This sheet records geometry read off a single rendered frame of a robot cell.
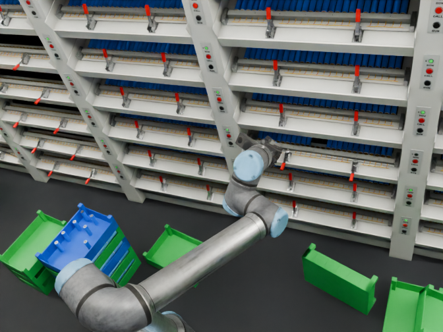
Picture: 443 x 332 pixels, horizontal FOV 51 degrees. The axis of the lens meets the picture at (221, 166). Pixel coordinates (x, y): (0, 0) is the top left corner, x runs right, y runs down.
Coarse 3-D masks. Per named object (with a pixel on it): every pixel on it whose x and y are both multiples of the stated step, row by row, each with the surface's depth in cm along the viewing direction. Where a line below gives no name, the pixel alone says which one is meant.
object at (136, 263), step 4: (136, 256) 226; (136, 260) 227; (132, 264) 225; (136, 264) 228; (132, 268) 225; (136, 268) 229; (128, 272) 223; (132, 272) 226; (124, 276) 221; (128, 276) 224; (120, 280) 226; (124, 280) 222; (128, 280) 225; (120, 284) 220; (124, 284) 223
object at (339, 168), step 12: (252, 132) 196; (300, 144) 187; (312, 144) 186; (324, 144) 184; (300, 156) 186; (312, 156) 184; (396, 156) 170; (300, 168) 188; (312, 168) 183; (324, 168) 181; (336, 168) 179; (348, 168) 178; (360, 168) 176; (372, 168) 175; (384, 168) 173; (396, 168) 172; (384, 180) 174; (396, 180) 171
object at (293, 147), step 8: (280, 144) 187; (288, 144) 186; (312, 152) 183; (320, 152) 181; (328, 152) 180; (336, 152) 179; (344, 152) 178; (368, 160) 174; (376, 160) 173; (384, 160) 172; (392, 160) 171
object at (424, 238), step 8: (424, 224) 193; (432, 224) 192; (440, 224) 192; (424, 232) 193; (432, 232) 192; (440, 232) 192; (416, 240) 194; (424, 240) 193; (432, 240) 192; (440, 240) 191; (432, 248) 194; (440, 248) 190
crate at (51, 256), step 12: (96, 216) 213; (108, 216) 203; (72, 228) 211; (96, 228) 210; (108, 228) 202; (60, 240) 207; (72, 240) 207; (96, 240) 198; (48, 252) 202; (60, 252) 204; (72, 252) 203; (84, 252) 201; (96, 252) 200; (48, 264) 195; (60, 264) 200
